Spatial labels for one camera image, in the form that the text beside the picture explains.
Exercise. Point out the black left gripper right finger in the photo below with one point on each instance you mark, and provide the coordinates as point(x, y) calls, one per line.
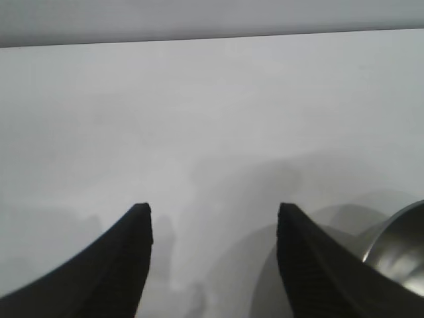
point(318, 275)

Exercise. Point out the stainless steel mixing bowl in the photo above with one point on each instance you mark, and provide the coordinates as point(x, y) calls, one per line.
point(401, 238)

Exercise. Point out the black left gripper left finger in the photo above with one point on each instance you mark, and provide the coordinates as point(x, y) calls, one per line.
point(109, 271)

